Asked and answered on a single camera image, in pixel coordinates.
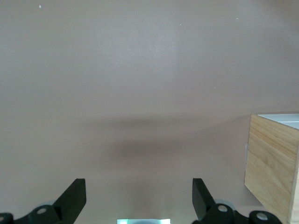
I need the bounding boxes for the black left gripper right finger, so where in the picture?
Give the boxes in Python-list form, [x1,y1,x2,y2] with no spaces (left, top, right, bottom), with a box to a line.
[192,178,285,224]

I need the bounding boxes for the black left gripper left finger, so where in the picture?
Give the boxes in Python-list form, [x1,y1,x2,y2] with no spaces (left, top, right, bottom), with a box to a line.
[0,178,87,224]

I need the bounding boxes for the wooden drawer cabinet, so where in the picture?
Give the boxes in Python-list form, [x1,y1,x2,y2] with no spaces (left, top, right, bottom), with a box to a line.
[244,113,299,224]

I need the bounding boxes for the brown table cover sheet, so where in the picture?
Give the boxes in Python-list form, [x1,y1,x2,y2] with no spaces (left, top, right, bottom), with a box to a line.
[0,0,299,224]

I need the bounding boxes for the white-fronted drawer without handle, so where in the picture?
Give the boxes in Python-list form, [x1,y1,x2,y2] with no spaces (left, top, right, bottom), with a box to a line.
[258,113,299,122]

